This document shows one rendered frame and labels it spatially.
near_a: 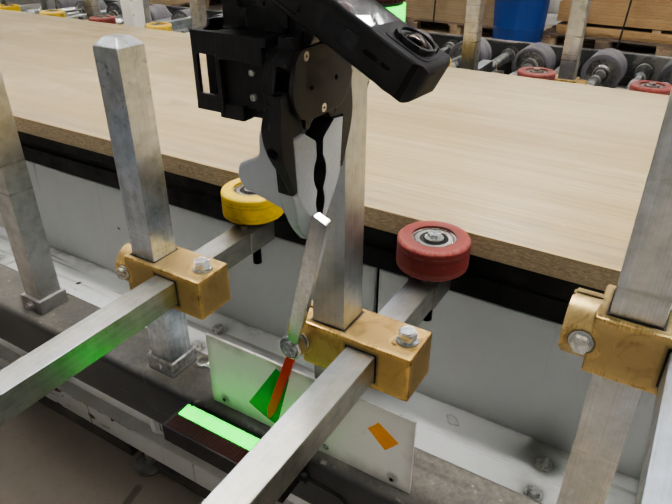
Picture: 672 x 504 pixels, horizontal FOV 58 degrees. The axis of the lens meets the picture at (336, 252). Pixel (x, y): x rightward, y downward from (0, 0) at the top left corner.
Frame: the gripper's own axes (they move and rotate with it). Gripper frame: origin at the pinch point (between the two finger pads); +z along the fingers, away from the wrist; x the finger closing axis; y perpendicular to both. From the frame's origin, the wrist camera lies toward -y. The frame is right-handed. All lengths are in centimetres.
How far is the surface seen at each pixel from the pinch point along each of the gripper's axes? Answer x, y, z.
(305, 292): -0.9, 1.7, 7.3
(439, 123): -60, 14, 11
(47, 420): -28, 106, 102
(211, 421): -2.1, 16.1, 31.1
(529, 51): -153, 23, 17
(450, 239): -21.8, -3.2, 10.8
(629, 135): -70, -15, 11
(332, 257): -5.8, 2.0, 6.5
